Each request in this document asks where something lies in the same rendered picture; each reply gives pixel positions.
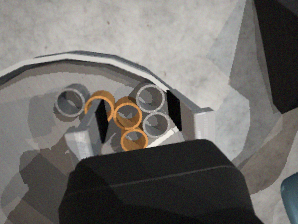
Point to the grey metal bushing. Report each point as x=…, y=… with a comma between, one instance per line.
x=66, y=108
x=155, y=105
x=159, y=130

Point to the bronze bushing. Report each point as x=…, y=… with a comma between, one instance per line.
x=123, y=123
x=103, y=95
x=128, y=145

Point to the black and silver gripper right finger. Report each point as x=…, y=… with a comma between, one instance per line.
x=195, y=122

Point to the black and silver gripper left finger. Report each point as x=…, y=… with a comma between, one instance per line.
x=85, y=140

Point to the grey round turntable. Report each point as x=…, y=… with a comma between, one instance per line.
x=35, y=164

